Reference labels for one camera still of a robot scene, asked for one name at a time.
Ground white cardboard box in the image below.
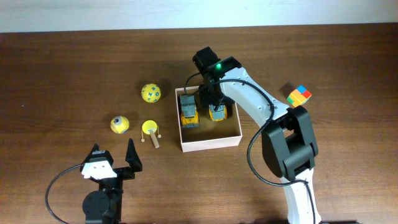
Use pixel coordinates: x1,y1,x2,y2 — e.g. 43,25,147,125
175,86,243,152

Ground multicolour puzzle cube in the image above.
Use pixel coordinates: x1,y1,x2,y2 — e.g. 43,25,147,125
287,85,312,108

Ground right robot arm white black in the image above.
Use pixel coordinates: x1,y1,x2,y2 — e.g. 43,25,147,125
192,47,322,223

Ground yellow wooden pellet drum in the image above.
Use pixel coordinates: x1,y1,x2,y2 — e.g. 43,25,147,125
141,120,162,149

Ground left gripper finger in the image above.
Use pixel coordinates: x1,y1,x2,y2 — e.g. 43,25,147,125
81,144,106,171
125,138,142,172

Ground yellow grey dump truck toy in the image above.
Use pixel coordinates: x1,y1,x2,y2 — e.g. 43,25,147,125
180,95,199,128

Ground yellow ball with eye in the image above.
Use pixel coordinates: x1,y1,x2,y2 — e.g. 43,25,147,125
110,116,129,134

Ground yellow grey mixer truck toy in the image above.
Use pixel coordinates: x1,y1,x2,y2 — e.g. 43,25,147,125
208,105,232,122

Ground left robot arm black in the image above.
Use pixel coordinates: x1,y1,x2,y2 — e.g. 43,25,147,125
80,139,142,224

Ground yellow ball blue letters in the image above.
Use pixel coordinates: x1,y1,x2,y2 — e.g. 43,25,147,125
141,83,161,103

